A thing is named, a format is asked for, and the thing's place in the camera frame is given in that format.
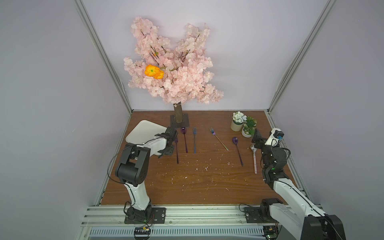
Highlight silver pink spoon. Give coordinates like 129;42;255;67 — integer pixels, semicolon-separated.
250;145;258;174

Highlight dark purple spoon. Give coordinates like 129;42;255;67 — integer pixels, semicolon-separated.
232;137;244;167

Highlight blue fork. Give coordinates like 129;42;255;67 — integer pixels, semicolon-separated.
193;127;197;154

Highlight white square tray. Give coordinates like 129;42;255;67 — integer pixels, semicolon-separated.
125;120;167;145

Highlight rainbow iridescent fork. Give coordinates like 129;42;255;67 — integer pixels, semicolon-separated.
210;128;229;151

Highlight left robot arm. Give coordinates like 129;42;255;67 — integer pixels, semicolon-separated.
115;126;178;220

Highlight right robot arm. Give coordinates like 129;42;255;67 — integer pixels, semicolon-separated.
252;128;346;240

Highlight purple fork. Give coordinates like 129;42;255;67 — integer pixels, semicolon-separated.
175;137;180;164

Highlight magenta purple spoon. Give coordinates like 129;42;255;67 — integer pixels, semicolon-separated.
181;127;189;153

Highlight green plant in white pot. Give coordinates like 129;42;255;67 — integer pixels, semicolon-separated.
242;116;257;138

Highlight white flowers in beige pot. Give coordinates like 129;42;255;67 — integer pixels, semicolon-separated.
231;111;247;132

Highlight pink cherry blossom tree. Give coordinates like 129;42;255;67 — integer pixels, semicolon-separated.
124;17;224;109

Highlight orange artificial flower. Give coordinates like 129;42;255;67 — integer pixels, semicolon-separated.
145;65;164;80

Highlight right circuit board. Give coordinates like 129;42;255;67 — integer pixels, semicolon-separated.
263;226;279;240

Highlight circuit board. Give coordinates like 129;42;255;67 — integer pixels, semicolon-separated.
134;227;152;240
263;226;279;240

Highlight left circuit board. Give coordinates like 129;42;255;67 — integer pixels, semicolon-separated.
134;227;152;240

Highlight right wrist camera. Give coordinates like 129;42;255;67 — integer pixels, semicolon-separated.
265;128;284;147

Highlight dark metal tree base plate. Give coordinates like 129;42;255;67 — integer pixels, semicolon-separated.
170;114;190;129

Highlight right corner aluminium post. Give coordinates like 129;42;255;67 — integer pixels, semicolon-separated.
267;0;337;114

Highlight corner aluminium post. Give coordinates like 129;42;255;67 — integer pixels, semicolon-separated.
73;0;133;115
267;0;337;114

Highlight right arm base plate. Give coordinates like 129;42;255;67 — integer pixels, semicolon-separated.
244;207;276;224

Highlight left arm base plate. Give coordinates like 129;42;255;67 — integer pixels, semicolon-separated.
124;206;167;225

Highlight aluminium front rail frame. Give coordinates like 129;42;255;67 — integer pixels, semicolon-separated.
74;203;334;240

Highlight left corner aluminium post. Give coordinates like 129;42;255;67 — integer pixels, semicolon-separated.
73;0;133;115

